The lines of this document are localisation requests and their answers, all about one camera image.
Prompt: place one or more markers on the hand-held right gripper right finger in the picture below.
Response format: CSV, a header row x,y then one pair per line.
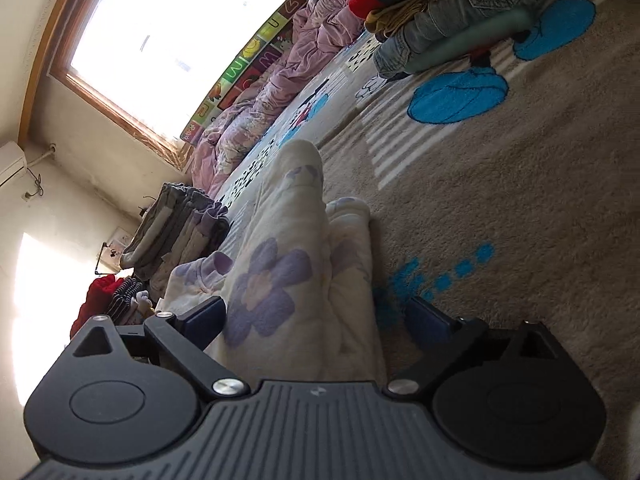
x,y
425,320

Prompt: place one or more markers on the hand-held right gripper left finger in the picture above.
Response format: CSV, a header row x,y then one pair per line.
x,y
205,317

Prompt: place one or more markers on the white floral pajama garment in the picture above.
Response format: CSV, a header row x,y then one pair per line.
x,y
280,240

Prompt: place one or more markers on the stack of folded grey clothes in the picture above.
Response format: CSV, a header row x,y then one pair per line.
x,y
175,230

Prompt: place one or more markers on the stack of folded colourful clothes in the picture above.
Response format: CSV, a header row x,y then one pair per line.
x,y
102,295

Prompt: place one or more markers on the printed cartoon blanket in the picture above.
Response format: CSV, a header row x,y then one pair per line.
x,y
500,185

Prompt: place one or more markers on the purple quilt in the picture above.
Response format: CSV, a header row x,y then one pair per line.
x,y
280,85

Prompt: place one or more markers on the white air conditioner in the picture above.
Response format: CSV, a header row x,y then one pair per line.
x,y
12,162

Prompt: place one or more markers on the colourful alphabet foam board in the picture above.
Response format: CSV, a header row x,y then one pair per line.
x,y
245,60

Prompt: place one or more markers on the window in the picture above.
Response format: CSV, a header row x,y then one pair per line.
x,y
165,35

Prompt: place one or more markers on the teal garment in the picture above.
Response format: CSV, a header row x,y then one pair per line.
x,y
480,35

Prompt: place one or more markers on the blue denim garment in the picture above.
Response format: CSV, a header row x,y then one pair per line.
x,y
450,25

